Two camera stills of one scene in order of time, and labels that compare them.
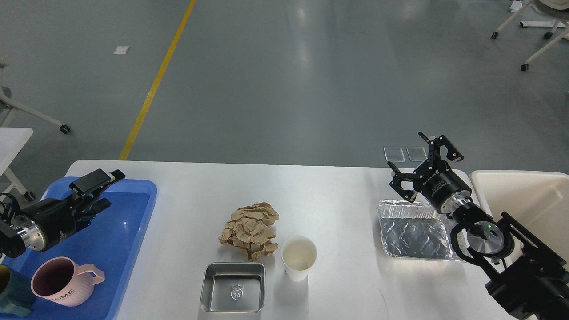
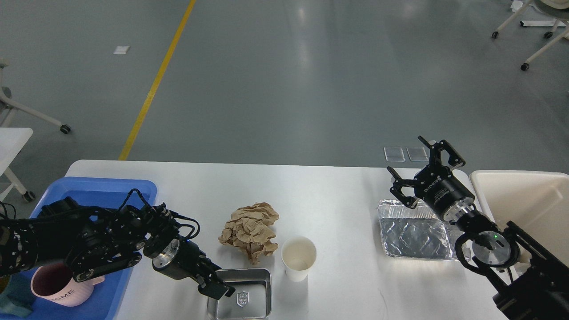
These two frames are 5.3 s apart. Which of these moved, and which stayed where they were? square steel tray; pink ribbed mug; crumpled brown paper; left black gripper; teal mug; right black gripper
Moved: square steel tray; left black gripper
Stayed: right black gripper; pink ribbed mug; crumpled brown paper; teal mug
